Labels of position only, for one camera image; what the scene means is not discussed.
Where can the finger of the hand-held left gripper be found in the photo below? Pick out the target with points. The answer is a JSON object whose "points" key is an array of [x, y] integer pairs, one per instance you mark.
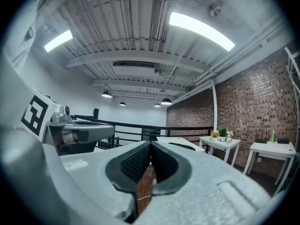
{"points": [[98, 129]]}

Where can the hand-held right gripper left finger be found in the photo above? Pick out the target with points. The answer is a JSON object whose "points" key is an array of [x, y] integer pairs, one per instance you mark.
{"points": [[93, 172]]}

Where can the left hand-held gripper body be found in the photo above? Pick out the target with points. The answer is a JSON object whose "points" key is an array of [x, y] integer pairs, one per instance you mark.
{"points": [[35, 114]]}

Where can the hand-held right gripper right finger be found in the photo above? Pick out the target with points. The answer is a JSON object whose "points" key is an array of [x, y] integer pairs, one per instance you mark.
{"points": [[211, 191]]}

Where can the person's left hand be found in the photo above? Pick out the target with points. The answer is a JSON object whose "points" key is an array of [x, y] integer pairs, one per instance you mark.
{"points": [[69, 138]]}

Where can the black pendant lamp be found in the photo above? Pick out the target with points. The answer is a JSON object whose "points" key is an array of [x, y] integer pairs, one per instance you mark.
{"points": [[157, 105], [166, 101], [122, 103], [107, 94]]}

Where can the black metal railing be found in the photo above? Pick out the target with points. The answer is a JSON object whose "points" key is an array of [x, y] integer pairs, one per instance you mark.
{"points": [[140, 126]]}

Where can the white flower table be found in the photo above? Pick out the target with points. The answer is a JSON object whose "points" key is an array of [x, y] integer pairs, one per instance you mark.
{"points": [[222, 143]]}

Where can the pink flower pot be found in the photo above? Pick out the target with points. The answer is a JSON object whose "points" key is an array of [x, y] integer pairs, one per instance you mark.
{"points": [[214, 137]]}

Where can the white flower pot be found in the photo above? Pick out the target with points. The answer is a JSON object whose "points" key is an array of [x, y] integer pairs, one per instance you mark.
{"points": [[229, 136]]}

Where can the green plant pot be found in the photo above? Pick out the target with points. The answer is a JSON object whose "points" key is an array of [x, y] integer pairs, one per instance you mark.
{"points": [[222, 133]]}

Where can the white ceiling air conditioner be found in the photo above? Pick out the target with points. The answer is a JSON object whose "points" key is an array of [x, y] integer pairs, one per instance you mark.
{"points": [[133, 69]]}

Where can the white router table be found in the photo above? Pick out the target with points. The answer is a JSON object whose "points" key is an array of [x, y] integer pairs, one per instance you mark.
{"points": [[272, 150]]}

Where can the black router with antennas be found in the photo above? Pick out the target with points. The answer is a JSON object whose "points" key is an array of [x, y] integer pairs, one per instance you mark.
{"points": [[261, 137]]}

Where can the rectangular ceiling light panel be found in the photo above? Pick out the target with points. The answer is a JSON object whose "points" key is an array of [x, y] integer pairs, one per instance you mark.
{"points": [[201, 30], [58, 40]]}

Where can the green upright device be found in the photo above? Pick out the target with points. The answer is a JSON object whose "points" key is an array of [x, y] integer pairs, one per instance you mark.
{"points": [[273, 136]]}

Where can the flat black box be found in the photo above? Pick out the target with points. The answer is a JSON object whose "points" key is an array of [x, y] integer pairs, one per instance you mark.
{"points": [[283, 140]]}

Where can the white shelf rack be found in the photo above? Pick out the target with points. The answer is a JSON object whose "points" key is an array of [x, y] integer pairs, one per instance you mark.
{"points": [[294, 74]]}

